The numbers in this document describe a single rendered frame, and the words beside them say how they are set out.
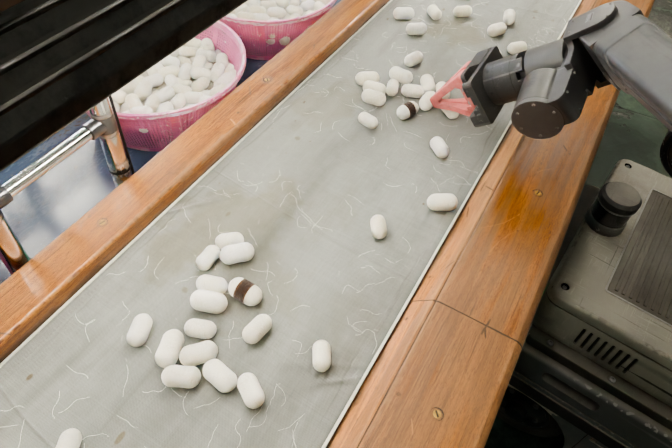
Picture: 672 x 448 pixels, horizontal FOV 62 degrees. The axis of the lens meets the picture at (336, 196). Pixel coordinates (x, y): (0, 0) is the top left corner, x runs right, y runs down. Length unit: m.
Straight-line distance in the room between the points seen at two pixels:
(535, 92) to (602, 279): 0.49
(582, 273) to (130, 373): 0.76
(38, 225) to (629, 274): 0.93
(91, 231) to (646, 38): 0.60
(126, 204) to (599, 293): 0.76
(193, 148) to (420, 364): 0.38
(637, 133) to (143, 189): 1.86
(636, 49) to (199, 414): 0.53
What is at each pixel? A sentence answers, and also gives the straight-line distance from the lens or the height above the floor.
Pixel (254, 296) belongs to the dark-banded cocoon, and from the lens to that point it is 0.58.
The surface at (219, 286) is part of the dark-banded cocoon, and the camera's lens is 0.59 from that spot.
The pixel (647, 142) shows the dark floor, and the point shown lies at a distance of 2.23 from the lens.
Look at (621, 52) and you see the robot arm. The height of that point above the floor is 0.96.
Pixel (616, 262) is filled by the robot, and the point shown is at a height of 0.47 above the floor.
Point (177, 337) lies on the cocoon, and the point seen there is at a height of 0.76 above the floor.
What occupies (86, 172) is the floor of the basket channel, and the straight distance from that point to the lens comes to 0.85.
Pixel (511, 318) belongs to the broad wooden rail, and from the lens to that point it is 0.60.
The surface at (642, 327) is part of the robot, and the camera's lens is 1.04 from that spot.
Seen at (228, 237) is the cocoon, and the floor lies 0.76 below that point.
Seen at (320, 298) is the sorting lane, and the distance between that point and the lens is 0.60.
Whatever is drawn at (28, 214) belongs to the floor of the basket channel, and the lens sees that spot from 0.83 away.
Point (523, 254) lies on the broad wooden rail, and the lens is 0.65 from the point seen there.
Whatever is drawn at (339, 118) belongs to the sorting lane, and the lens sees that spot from 0.80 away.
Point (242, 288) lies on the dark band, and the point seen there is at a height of 0.76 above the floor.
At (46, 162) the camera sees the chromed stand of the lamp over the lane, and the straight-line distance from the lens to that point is 0.63.
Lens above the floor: 1.25
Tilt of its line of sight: 48 degrees down
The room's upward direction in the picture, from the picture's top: 5 degrees clockwise
